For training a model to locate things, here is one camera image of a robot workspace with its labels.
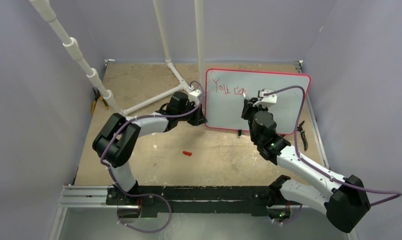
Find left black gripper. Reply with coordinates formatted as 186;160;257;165
177;101;207;127

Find pink framed whiteboard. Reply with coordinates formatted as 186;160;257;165
205;68;312;135

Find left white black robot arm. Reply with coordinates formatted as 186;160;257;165
92;90;207;205

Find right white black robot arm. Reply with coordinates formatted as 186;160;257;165
241;97;371;233

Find black tool by whiteboard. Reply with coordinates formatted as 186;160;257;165
297;120;309;151

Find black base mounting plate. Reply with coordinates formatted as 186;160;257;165
106;185;289;218

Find yellow black pliers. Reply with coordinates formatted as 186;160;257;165
91;88;109;115

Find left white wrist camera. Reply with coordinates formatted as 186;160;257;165
188;89;203;106

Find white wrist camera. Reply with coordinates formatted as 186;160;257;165
188;89;203;106
253;88;277;108

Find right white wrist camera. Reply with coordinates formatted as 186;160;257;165
253;88;277;108

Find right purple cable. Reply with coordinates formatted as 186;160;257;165
263;85;402;226

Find purple cable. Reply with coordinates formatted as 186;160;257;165
263;85;402;226
99;80;173;234

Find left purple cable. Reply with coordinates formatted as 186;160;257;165
99;80;173;234

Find aluminium rail frame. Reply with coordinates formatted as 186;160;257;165
49;186;358;240

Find white PVC pipe frame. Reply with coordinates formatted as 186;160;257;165
30;0;194;116

